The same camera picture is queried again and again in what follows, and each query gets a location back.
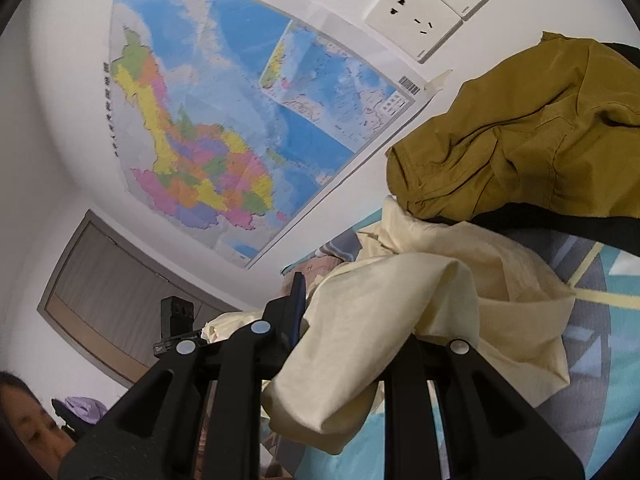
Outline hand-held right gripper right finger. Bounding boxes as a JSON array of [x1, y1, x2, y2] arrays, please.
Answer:
[[381, 332, 586, 480]]

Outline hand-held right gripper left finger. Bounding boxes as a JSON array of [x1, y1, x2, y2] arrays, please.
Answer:
[[57, 272, 307, 480]]

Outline cream garment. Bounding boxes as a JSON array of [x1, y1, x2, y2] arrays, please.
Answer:
[[201, 194, 579, 457]]

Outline pink cloth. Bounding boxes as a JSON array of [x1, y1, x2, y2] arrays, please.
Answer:
[[280, 251, 352, 302]]

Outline grey door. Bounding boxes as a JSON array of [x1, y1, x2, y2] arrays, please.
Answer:
[[37, 210, 242, 389]]

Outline purple cloth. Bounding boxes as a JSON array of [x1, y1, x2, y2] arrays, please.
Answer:
[[64, 395, 109, 424]]

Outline person's head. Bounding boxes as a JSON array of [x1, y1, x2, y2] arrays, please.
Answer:
[[0, 370, 77, 480]]

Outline patterned grey teal bed sheet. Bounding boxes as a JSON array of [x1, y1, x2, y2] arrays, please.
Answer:
[[260, 209, 640, 480]]

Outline beige tape piece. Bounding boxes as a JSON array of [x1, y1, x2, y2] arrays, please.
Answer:
[[422, 69, 454, 94]]

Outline mustard garment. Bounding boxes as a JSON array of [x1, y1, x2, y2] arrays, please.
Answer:
[[385, 31, 640, 222]]

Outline colourful wall map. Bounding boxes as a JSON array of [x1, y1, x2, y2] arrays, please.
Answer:
[[100, 0, 437, 269]]

